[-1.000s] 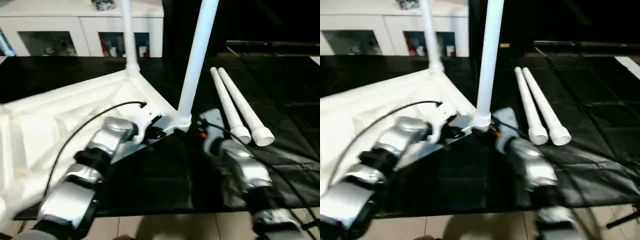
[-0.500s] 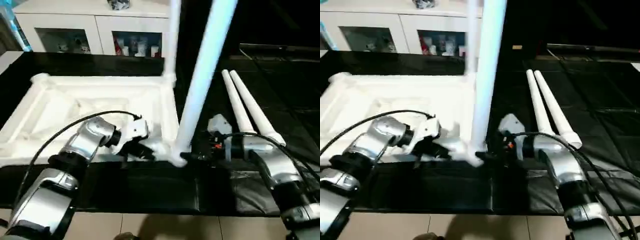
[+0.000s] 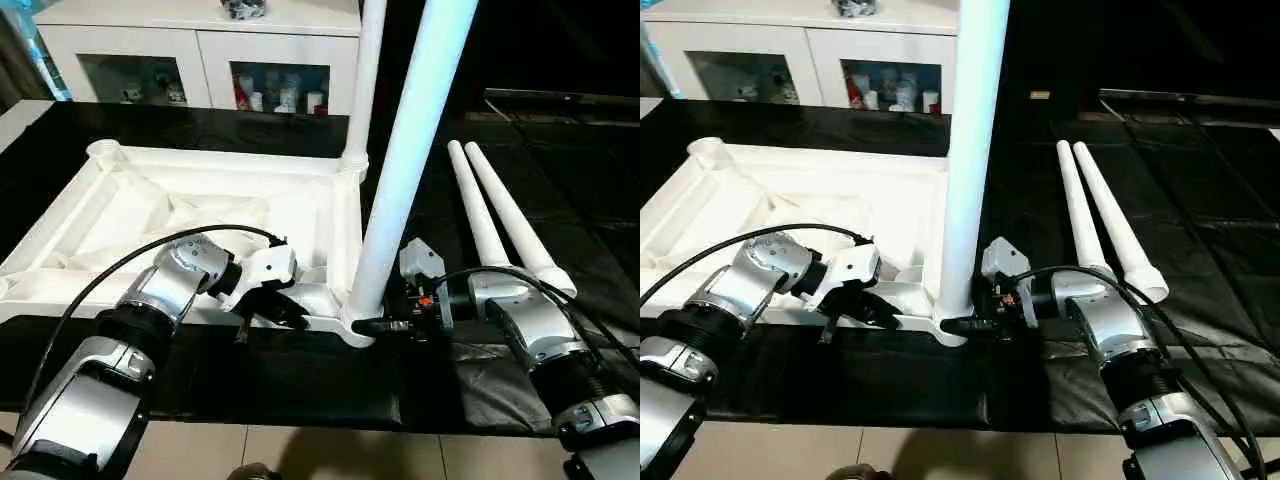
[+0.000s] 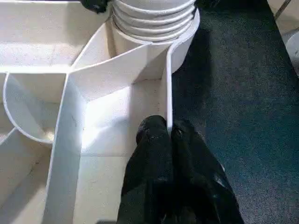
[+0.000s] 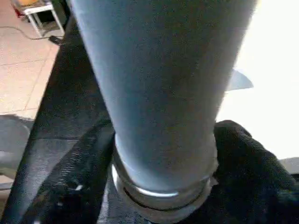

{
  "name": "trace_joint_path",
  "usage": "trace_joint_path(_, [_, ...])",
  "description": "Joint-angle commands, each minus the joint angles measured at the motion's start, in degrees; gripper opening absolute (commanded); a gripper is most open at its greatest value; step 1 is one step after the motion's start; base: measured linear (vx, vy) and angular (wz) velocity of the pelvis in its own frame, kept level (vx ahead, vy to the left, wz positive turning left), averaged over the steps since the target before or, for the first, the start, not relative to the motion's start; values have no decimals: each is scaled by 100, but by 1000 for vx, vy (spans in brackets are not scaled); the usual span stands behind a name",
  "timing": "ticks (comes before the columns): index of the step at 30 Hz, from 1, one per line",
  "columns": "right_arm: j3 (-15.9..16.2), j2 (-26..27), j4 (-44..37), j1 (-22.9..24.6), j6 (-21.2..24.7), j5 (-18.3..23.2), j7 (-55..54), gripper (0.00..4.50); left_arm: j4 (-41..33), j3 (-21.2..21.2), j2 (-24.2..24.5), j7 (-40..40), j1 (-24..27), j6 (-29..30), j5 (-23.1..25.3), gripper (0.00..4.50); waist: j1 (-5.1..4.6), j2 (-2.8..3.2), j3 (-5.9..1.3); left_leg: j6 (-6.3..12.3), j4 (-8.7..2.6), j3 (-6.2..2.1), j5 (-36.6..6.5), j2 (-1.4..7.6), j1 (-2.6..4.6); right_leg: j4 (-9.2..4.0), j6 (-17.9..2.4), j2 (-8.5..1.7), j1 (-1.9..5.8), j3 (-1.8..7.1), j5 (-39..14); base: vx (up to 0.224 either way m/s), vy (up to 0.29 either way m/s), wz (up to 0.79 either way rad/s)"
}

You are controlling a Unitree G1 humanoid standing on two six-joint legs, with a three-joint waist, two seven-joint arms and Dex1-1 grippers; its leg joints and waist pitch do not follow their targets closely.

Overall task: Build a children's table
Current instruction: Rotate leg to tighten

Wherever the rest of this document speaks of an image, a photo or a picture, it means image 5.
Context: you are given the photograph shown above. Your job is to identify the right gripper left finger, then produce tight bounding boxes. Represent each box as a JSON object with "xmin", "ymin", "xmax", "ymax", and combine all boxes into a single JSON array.
[{"xmin": 21, "ymin": 120, "xmax": 115, "ymax": 224}]

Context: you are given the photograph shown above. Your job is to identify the small white stool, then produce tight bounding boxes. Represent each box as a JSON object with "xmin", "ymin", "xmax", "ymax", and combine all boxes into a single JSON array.
[{"xmin": 22, "ymin": 0, "xmax": 65, "ymax": 38}]

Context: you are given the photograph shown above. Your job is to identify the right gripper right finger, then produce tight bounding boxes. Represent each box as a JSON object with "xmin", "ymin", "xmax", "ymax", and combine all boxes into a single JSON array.
[{"xmin": 184, "ymin": 120, "xmax": 299, "ymax": 224}]

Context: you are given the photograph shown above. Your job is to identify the white plastic table leg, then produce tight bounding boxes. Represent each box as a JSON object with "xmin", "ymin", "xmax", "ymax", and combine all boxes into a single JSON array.
[{"xmin": 69, "ymin": 0, "xmax": 259, "ymax": 222}]

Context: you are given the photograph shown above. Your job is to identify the white plastic table top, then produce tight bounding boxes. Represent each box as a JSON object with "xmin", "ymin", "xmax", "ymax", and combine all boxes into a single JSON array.
[{"xmin": 214, "ymin": 0, "xmax": 299, "ymax": 175}]

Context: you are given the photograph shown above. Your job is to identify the orange round object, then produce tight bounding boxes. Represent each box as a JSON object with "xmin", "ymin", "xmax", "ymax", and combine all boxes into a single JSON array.
[{"xmin": 17, "ymin": 0, "xmax": 45, "ymax": 7}]

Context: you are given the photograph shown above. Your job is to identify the thin floor cable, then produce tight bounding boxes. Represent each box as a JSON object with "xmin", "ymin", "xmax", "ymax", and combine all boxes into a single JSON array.
[{"xmin": 0, "ymin": 25, "xmax": 63, "ymax": 45}]

